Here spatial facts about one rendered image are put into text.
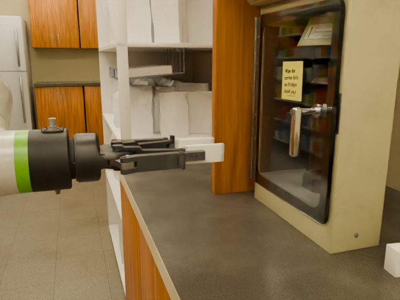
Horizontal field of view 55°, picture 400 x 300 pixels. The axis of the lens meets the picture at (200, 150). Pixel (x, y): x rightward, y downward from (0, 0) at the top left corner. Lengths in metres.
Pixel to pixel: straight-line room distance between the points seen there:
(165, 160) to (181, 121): 1.34
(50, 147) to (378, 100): 0.54
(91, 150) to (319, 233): 0.46
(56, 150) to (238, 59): 0.57
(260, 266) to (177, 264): 0.15
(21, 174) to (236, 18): 0.64
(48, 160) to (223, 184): 0.57
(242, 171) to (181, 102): 0.91
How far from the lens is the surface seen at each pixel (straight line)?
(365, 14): 0.72
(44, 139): 0.59
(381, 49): 0.74
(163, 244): 0.78
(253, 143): 0.97
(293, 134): 0.71
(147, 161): 0.57
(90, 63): 6.11
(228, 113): 1.00
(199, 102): 1.95
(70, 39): 5.77
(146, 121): 1.97
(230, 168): 1.03
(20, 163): 0.58
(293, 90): 0.81
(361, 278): 0.72
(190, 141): 0.67
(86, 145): 0.59
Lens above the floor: 1.29
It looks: 13 degrees down
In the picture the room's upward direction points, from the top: straight up
